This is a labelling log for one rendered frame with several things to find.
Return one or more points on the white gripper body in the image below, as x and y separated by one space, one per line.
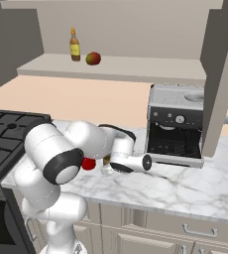
106 170

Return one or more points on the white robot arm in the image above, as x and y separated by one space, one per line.
50 145

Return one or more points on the red mug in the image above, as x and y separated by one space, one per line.
89 164

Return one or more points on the amber honey bottle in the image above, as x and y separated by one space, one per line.
75 46

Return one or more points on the beige cabinet door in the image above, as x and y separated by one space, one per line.
218 79
10 43

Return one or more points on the beige cupboard door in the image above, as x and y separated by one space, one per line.
142 243
218 249
86 234

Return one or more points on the beige drawer front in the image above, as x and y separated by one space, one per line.
172 225

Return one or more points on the silver espresso machine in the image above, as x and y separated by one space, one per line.
175 109

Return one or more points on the black gas hob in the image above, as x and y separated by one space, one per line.
3 139

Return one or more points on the red green mango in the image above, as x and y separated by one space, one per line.
93 58

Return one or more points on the black oven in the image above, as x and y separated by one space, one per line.
0 221

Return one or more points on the beige open wall cabinet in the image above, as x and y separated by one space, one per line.
126 67

